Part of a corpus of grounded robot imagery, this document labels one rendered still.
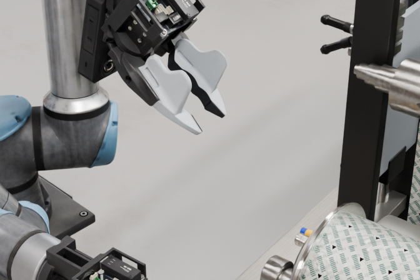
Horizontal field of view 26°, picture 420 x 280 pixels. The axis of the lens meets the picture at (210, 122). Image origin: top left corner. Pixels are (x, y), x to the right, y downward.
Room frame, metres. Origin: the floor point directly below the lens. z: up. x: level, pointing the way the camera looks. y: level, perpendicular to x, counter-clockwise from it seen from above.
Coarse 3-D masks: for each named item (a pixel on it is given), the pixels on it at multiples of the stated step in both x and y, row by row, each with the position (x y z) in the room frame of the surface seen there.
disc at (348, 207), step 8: (336, 208) 0.71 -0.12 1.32; (344, 208) 0.71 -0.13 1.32; (352, 208) 0.73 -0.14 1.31; (360, 208) 0.74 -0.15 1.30; (328, 216) 0.69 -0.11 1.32; (336, 216) 0.70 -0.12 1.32; (328, 224) 0.69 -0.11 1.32; (320, 232) 0.68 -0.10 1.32; (312, 240) 0.67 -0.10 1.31; (320, 240) 0.68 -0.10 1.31; (312, 248) 0.67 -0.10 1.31; (304, 256) 0.66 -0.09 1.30; (304, 264) 0.66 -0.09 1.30; (296, 272) 0.65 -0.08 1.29; (304, 272) 0.66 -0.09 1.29
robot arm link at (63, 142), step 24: (48, 0) 1.36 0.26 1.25; (72, 0) 1.36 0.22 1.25; (48, 24) 1.36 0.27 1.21; (72, 24) 1.35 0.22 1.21; (48, 48) 1.37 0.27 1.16; (72, 48) 1.35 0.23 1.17; (72, 72) 1.35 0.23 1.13; (48, 96) 1.37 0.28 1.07; (72, 96) 1.34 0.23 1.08; (96, 96) 1.36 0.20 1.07; (48, 120) 1.35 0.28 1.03; (72, 120) 1.33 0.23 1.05; (96, 120) 1.34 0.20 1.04; (48, 144) 1.32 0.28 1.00; (72, 144) 1.32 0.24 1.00; (96, 144) 1.33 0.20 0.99; (48, 168) 1.33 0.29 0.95; (72, 168) 1.34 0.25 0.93
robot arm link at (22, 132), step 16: (0, 96) 1.41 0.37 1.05; (16, 96) 1.40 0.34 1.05; (0, 112) 1.35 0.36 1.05; (16, 112) 1.34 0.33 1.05; (32, 112) 1.36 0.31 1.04; (0, 128) 1.31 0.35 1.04; (16, 128) 1.32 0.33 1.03; (32, 128) 1.33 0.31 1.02; (0, 144) 1.30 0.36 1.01; (16, 144) 1.31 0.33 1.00; (32, 144) 1.32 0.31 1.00; (0, 160) 1.30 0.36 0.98; (16, 160) 1.31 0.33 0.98; (32, 160) 1.31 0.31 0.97; (0, 176) 1.30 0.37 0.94; (16, 176) 1.31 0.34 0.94; (32, 176) 1.34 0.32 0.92
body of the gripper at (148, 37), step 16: (112, 0) 0.87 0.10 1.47; (128, 0) 0.83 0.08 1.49; (144, 0) 0.85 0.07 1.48; (160, 0) 0.86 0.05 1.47; (176, 0) 0.85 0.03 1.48; (112, 16) 0.85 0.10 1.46; (128, 16) 0.83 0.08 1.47; (144, 16) 0.83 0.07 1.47; (160, 16) 0.83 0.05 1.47; (176, 16) 0.84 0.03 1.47; (192, 16) 0.85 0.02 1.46; (112, 32) 0.85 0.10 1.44; (128, 32) 0.85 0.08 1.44; (144, 32) 0.82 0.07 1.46; (160, 32) 0.81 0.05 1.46; (176, 32) 0.87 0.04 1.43; (128, 48) 0.84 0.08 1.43; (144, 48) 0.84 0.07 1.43; (160, 48) 0.87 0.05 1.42
